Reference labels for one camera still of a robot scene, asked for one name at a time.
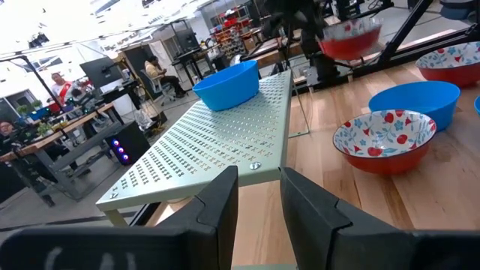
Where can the person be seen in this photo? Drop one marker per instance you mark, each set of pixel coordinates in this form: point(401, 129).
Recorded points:
point(7, 131)
point(157, 73)
point(62, 90)

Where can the wooden workbench grey legs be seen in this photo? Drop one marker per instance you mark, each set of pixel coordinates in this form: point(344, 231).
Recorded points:
point(56, 133)

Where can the black standing desk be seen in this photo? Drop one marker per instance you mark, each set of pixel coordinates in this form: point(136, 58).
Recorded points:
point(193, 56)

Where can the black computer tower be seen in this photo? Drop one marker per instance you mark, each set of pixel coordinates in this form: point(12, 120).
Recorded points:
point(129, 144)

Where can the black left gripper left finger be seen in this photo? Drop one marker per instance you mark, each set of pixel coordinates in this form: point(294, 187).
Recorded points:
point(202, 240)

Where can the green perforated metal shelf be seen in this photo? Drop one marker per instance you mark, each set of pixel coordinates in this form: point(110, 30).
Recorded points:
point(210, 142)

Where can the white office chair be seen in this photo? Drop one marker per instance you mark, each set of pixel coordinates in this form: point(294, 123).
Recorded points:
point(153, 86)

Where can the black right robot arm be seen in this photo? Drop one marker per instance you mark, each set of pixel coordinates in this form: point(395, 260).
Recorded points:
point(318, 67)

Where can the red parts storage rack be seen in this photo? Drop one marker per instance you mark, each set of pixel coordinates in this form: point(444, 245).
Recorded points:
point(230, 37)

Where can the red bowls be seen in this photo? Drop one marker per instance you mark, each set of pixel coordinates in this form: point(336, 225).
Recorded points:
point(350, 45)

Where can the blue plastic bowl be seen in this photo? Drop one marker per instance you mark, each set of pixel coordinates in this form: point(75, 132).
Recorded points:
point(225, 90)
point(412, 99)
point(477, 105)

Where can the black computer monitor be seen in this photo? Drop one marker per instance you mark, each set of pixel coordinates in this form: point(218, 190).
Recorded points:
point(99, 73)

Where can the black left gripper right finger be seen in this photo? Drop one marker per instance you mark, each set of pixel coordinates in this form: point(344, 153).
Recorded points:
point(330, 240)

